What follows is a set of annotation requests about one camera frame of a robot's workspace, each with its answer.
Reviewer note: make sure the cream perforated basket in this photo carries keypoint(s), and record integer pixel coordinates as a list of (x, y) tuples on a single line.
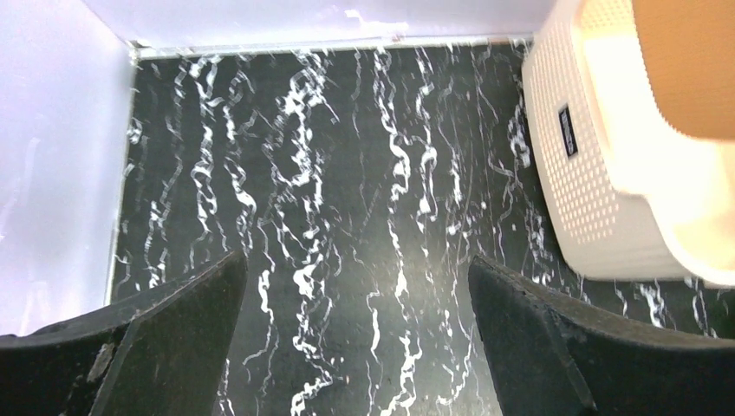
[(629, 196)]

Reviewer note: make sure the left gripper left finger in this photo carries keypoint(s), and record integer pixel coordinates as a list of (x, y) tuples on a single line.
[(159, 352)]

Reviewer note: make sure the orange mesh basket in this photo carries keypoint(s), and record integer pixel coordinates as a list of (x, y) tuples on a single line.
[(688, 52)]

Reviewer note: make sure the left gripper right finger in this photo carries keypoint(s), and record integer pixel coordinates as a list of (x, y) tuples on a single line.
[(551, 354)]

